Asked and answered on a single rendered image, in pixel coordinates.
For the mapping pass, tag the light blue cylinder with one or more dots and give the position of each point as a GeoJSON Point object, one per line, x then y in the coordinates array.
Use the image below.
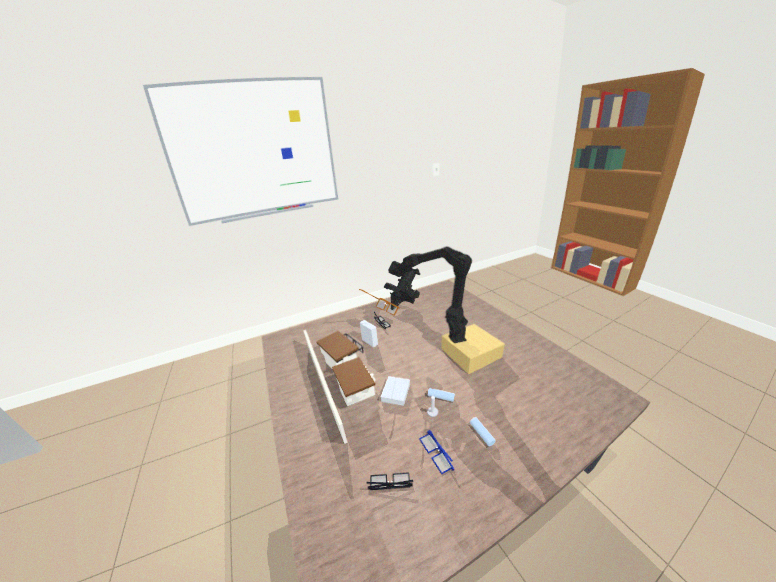
{"type": "Point", "coordinates": [480, 429]}
{"type": "Point", "coordinates": [440, 394]}

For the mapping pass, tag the black-framed glasses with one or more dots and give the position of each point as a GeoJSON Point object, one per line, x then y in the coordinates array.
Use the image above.
{"type": "Point", "coordinates": [379, 481]}

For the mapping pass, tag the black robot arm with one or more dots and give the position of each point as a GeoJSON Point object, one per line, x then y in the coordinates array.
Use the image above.
{"type": "Point", "coordinates": [461, 265]}

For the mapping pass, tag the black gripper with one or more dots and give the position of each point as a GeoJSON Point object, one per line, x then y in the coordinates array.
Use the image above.
{"type": "Point", "coordinates": [397, 296]}

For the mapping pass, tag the orange eyeglasses frame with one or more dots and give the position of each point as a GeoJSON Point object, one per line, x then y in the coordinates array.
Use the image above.
{"type": "Point", "coordinates": [382, 304]}

